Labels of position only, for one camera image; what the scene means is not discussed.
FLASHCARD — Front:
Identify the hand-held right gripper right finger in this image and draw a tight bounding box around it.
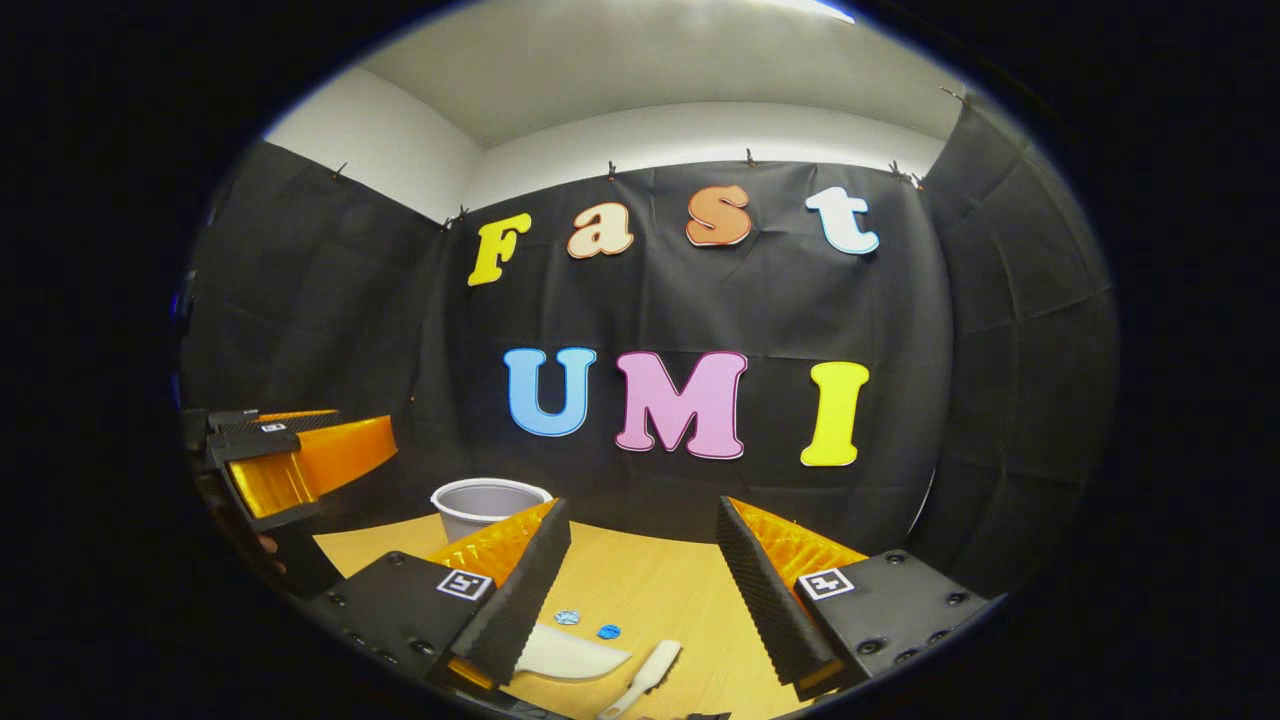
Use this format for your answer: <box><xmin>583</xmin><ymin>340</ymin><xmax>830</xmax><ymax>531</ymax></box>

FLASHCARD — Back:
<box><xmin>715</xmin><ymin>495</ymin><xmax>989</xmax><ymax>702</ymax></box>

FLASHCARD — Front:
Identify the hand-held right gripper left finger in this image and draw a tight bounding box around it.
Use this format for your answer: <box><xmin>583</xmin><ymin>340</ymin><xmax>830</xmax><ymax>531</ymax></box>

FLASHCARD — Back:
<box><xmin>306</xmin><ymin>496</ymin><xmax>573</xmax><ymax>691</ymax></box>

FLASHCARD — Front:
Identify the white garbage bin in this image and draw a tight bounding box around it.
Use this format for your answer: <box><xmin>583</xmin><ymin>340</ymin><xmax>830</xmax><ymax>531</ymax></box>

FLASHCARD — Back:
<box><xmin>431</xmin><ymin>478</ymin><xmax>554</xmax><ymax>547</ymax></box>

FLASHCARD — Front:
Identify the white dustpan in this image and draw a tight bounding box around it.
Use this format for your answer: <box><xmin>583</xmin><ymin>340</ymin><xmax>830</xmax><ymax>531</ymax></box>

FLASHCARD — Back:
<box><xmin>514</xmin><ymin>622</ymin><xmax>633</xmax><ymax>684</ymax></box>

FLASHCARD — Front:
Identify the small white broom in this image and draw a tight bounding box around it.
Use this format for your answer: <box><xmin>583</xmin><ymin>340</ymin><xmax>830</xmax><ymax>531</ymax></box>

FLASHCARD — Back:
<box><xmin>598</xmin><ymin>640</ymin><xmax>684</xmax><ymax>720</ymax></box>

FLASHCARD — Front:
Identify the wooden desktop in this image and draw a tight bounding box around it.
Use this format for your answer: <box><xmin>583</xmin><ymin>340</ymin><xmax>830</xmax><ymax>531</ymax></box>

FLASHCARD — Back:
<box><xmin>313</xmin><ymin>513</ymin><xmax>851</xmax><ymax>720</ymax></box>

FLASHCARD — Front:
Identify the black backdrop cloth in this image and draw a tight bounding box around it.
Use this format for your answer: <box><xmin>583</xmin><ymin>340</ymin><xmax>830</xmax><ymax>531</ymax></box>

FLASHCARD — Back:
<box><xmin>178</xmin><ymin>85</ymin><xmax>1119</xmax><ymax>601</ymax></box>

